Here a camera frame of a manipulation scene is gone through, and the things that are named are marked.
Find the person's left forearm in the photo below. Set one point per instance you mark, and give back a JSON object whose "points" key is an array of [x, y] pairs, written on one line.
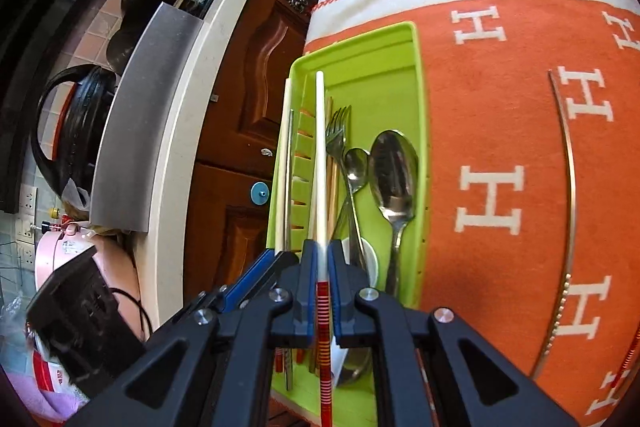
{"points": [[122, 272]]}

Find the brown wooden kitchen cabinet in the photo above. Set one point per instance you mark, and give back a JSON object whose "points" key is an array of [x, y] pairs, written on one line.
{"points": [[240, 57]]}

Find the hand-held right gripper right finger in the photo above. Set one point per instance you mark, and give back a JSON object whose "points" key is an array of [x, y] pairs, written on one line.
{"points": [[336, 277]]}

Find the white wall socket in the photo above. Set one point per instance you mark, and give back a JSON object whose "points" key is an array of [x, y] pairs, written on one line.
{"points": [[25, 228], [29, 199]]}

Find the small metal spoon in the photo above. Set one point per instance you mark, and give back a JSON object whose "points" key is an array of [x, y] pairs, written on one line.
{"points": [[357, 169]]}

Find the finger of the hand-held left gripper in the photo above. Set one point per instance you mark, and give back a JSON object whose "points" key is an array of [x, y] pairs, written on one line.
{"points": [[250, 277]]}

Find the metal chopstick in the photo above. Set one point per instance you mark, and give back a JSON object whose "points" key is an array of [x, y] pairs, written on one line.
{"points": [[573, 207]]}

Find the pink appliance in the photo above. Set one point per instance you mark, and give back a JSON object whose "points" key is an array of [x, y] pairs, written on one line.
{"points": [[60, 252]]}

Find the white chopstick red striped end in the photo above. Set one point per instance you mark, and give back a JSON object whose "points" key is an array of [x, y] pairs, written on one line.
{"points": [[320, 132], [286, 157]]}

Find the metal fork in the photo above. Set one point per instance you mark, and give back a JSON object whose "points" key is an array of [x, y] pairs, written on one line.
{"points": [[336, 142]]}

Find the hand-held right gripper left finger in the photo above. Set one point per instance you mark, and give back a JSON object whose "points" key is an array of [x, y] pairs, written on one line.
{"points": [[311, 277]]}

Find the plain wooden chopstick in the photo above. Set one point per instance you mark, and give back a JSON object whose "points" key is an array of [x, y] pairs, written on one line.
{"points": [[330, 187]]}

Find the white plastic bag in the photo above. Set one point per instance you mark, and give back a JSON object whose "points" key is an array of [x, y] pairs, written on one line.
{"points": [[77, 194]]}

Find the stainless steel panel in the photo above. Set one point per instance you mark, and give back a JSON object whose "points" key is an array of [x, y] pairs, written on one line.
{"points": [[145, 122]]}

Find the blue round cabinet knob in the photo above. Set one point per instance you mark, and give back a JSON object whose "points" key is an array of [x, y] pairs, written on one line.
{"points": [[260, 193]]}

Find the white kitchen countertop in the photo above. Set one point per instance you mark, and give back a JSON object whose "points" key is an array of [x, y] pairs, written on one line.
{"points": [[200, 72]]}

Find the purple cloth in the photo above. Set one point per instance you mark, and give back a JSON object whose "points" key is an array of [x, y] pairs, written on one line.
{"points": [[50, 407]]}

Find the large metal spoon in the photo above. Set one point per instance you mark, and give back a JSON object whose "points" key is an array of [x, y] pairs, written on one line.
{"points": [[395, 172]]}

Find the orange letter print blanket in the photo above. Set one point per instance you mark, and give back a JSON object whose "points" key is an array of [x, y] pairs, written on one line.
{"points": [[500, 107]]}

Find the green plastic utensil tray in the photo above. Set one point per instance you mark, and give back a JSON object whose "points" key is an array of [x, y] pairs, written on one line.
{"points": [[385, 97]]}

